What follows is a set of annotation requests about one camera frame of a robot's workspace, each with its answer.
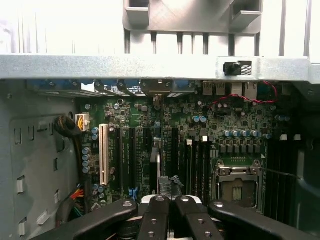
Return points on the thin metal locking lever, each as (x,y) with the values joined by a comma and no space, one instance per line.
(280,173)

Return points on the green motherboard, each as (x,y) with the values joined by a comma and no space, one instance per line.
(140,117)

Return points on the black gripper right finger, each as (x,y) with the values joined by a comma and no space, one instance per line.
(197,220)

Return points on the short black expansion slot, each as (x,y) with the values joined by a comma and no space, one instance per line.
(147,138)

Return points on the long black expansion slot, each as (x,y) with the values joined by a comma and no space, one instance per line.
(133,157)
(175,150)
(119,160)

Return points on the white power connector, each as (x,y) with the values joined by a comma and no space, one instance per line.
(82,122)

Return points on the metal CPU socket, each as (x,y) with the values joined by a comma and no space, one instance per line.
(237,185)

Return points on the open black PC case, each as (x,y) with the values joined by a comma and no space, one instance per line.
(125,67)

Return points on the empty black RAM slot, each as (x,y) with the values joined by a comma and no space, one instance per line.
(199,170)
(207,170)

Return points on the grey plastic parts rack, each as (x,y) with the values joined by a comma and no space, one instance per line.
(187,20)

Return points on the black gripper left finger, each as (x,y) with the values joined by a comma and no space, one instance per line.
(155,220)

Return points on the white expansion slot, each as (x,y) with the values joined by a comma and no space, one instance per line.
(104,155)

